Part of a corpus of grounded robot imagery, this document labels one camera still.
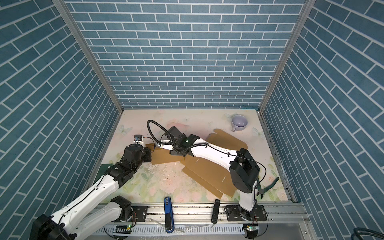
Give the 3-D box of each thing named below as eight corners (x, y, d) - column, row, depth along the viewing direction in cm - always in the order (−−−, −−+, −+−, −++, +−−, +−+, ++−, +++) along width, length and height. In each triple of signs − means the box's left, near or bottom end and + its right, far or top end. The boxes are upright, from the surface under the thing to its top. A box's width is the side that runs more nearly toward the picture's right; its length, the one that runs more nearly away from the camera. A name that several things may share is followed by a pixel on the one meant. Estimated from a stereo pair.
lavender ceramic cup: (232, 134, 108) (233, 128, 103) (229, 120, 116) (231, 114, 111) (247, 134, 108) (249, 128, 103) (243, 120, 117) (245, 114, 111)
